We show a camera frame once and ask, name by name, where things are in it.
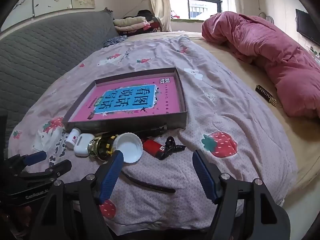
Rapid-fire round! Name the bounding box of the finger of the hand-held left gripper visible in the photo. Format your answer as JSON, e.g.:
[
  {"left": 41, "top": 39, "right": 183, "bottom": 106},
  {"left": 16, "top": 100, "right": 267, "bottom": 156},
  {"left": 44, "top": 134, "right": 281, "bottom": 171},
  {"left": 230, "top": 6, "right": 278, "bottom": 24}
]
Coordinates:
[
  {"left": 7, "top": 151, "right": 47, "bottom": 167},
  {"left": 20, "top": 159, "right": 72, "bottom": 181}
]

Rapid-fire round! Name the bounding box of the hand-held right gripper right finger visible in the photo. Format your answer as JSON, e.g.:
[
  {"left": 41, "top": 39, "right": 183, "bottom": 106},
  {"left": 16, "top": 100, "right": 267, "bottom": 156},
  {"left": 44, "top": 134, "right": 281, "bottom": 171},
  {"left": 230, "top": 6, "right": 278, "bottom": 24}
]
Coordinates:
[{"left": 192, "top": 149, "right": 292, "bottom": 240}]

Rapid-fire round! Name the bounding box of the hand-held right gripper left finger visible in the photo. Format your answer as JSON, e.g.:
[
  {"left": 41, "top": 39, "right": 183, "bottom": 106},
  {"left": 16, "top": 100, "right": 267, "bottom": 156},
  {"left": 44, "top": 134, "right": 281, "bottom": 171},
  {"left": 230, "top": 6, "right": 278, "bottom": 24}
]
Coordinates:
[{"left": 30, "top": 149, "right": 125, "bottom": 240}]

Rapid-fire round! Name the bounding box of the gold metal knob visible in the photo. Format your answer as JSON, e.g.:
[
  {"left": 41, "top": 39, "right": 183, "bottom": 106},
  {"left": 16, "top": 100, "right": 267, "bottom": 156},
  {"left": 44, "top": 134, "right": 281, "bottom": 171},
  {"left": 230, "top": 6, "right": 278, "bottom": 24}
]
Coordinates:
[{"left": 87, "top": 136, "right": 110, "bottom": 159}]

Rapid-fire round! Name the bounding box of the white pill bottle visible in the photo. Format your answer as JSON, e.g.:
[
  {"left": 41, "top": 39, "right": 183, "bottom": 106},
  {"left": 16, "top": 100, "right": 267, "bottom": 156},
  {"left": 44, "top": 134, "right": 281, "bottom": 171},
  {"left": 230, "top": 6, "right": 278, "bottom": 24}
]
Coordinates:
[{"left": 65, "top": 128, "right": 82, "bottom": 148}]

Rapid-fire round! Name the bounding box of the white plastic jar lid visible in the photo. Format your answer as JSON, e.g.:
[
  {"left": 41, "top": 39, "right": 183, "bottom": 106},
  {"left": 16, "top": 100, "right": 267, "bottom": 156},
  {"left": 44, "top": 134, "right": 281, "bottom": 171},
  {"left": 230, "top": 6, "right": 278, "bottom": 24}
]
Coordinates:
[{"left": 114, "top": 132, "right": 144, "bottom": 164}]

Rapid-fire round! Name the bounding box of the white earbuds case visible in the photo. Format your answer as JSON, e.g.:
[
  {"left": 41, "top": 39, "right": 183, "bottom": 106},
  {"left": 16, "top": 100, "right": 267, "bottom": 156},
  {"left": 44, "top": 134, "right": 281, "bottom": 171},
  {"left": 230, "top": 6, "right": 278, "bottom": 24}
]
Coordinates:
[{"left": 74, "top": 133, "right": 96, "bottom": 157}]

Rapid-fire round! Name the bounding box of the black binder clip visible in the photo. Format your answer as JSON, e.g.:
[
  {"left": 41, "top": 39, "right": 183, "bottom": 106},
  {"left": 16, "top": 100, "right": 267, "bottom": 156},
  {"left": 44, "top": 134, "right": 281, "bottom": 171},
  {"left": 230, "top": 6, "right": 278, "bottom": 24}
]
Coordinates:
[{"left": 160, "top": 136, "right": 186, "bottom": 160}]

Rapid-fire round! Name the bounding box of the red lighter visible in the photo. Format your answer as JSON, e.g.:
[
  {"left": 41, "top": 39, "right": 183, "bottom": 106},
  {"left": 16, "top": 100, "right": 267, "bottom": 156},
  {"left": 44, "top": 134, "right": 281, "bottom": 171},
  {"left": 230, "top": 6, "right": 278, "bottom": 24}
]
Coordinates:
[{"left": 142, "top": 139, "right": 167, "bottom": 160}]

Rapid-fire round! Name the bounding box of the strawberry print blanket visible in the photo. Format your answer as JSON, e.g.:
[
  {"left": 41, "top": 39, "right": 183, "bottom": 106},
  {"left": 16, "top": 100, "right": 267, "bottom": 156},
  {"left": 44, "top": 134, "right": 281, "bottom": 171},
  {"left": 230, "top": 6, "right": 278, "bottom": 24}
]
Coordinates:
[{"left": 7, "top": 36, "right": 298, "bottom": 229}]

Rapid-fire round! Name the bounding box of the pink and blue book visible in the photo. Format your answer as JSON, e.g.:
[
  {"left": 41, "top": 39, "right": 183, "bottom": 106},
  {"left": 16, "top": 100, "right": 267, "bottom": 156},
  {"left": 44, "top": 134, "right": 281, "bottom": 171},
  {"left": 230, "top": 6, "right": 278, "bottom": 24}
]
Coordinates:
[{"left": 72, "top": 76, "right": 182, "bottom": 122}]

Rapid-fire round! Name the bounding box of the grey quilted headboard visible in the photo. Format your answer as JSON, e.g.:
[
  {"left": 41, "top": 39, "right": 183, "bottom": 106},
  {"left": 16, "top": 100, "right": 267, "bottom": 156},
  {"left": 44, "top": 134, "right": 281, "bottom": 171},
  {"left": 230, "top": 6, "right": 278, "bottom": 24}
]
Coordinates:
[{"left": 0, "top": 10, "right": 120, "bottom": 145}]

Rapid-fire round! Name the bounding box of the black and gold lipstick tube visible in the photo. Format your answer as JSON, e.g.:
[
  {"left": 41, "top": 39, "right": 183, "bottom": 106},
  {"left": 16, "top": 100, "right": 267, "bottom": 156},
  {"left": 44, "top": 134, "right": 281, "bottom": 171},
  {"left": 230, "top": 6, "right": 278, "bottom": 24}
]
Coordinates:
[{"left": 255, "top": 84, "right": 277, "bottom": 107}]

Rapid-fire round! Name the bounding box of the beige bed sheet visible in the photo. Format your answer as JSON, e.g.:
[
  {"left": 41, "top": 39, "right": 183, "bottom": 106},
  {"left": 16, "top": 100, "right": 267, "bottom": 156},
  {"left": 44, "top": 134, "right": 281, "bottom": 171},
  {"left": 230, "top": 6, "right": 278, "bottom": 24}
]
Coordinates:
[{"left": 125, "top": 31, "right": 320, "bottom": 203}]

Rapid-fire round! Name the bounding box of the blue patterned cloth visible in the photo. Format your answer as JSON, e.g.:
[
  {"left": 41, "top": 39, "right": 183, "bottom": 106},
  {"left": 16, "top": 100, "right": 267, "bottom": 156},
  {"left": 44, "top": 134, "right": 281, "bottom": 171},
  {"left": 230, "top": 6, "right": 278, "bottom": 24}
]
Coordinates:
[{"left": 104, "top": 35, "right": 128, "bottom": 47}]

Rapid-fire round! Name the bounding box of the pink quilt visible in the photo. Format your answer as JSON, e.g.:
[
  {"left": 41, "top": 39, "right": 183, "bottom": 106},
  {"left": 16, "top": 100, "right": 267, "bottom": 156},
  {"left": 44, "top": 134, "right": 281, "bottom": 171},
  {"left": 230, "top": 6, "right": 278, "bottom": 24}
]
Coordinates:
[{"left": 201, "top": 11, "right": 320, "bottom": 119}]

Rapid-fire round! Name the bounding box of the stack of folded clothes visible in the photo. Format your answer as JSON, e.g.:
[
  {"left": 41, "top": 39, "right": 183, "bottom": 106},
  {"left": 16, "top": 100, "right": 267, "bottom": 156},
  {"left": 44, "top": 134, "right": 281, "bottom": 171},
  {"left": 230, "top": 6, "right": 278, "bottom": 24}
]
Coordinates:
[{"left": 113, "top": 9, "right": 165, "bottom": 36}]

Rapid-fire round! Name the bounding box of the black wall television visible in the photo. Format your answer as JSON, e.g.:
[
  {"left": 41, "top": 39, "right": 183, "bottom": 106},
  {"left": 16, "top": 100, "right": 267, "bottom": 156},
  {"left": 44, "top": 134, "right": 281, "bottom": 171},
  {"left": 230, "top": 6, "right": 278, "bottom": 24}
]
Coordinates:
[{"left": 295, "top": 9, "right": 320, "bottom": 46}]

